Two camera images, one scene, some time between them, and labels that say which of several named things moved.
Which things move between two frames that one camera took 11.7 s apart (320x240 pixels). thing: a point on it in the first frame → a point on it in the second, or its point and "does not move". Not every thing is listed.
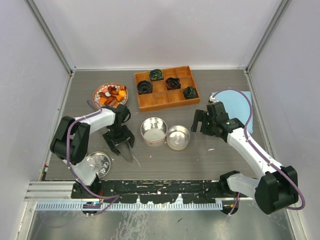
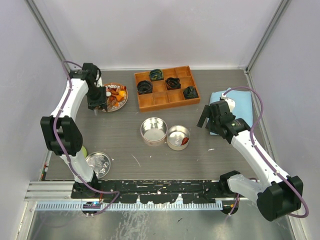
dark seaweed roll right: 190,92 does not move
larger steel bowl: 153,131 does not move
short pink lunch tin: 178,137 does not move
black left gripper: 127,136 → 101,101
